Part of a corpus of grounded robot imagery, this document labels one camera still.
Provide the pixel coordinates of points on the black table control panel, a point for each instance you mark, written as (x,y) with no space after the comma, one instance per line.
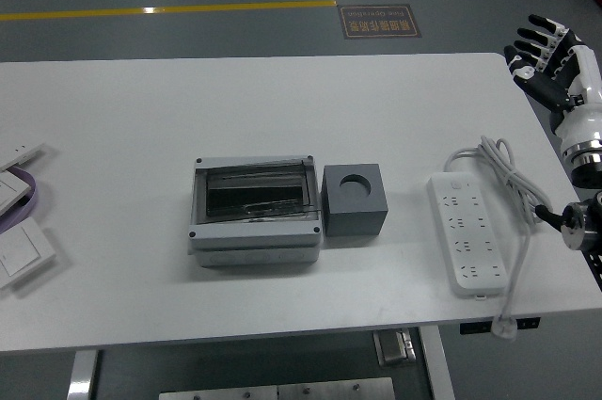
(475,327)

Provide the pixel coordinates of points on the white power strip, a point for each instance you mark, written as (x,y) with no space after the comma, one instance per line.
(465,230)

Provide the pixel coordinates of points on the grey metal bracket under table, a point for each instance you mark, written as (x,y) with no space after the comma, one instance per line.
(392,348)

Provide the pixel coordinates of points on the white switch panel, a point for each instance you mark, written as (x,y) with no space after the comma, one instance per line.
(19,153)
(23,249)
(9,190)

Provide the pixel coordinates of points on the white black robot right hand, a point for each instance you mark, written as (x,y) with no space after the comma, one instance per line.
(583,103)

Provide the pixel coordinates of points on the white table leg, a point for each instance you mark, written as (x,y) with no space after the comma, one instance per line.
(82,376)
(437,367)

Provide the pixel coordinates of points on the yellow floor line tape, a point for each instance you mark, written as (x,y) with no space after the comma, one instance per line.
(164,10)

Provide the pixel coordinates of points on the grey metal base plate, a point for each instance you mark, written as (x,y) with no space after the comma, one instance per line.
(277,391)

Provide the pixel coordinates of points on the grey box with clear lid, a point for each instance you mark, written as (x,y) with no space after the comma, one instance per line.
(254,242)

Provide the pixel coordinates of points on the grey cube with round hole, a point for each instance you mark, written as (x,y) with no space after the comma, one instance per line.
(353,216)

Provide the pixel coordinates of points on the brown floor sign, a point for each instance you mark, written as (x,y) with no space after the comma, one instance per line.
(380,21)

